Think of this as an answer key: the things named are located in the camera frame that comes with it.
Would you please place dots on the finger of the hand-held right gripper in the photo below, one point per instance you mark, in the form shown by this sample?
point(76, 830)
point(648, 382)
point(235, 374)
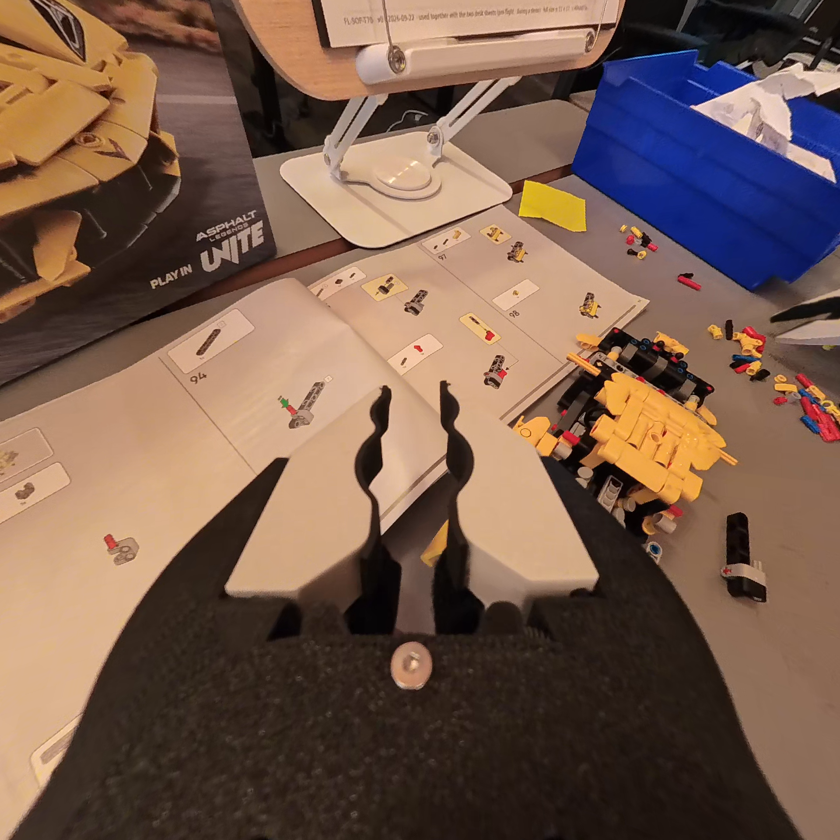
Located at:
point(820, 331)

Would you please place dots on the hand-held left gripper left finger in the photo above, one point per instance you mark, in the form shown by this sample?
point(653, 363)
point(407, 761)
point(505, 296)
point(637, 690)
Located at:
point(308, 518)

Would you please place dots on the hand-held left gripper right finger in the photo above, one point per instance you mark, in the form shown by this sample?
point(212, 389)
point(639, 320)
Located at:
point(525, 518)

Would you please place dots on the black brick beam assembly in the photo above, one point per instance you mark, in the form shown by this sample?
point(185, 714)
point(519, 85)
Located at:
point(738, 538)

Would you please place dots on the grey desk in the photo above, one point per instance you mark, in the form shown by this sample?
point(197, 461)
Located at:
point(754, 656)

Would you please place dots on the scattered coloured brick pins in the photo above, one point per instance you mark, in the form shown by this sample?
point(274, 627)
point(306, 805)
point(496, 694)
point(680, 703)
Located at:
point(814, 410)

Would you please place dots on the open instruction booklet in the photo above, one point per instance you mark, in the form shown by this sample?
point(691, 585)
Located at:
point(197, 459)

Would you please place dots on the partly built toy brick car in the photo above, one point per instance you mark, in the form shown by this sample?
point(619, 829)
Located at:
point(649, 433)

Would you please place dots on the blue storage bin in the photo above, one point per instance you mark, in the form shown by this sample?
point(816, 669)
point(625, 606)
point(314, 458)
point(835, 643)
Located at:
point(689, 177)

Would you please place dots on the crumpled white paper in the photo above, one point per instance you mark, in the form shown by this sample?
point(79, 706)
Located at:
point(774, 111)

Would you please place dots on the yellow paper note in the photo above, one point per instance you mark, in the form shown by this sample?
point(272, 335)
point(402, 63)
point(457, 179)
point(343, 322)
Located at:
point(551, 207)

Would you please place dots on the toy car set box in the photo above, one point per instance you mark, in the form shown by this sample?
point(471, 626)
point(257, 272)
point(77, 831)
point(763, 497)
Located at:
point(131, 197)

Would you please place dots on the printed paper sheet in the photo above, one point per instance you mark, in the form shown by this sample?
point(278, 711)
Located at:
point(459, 19)

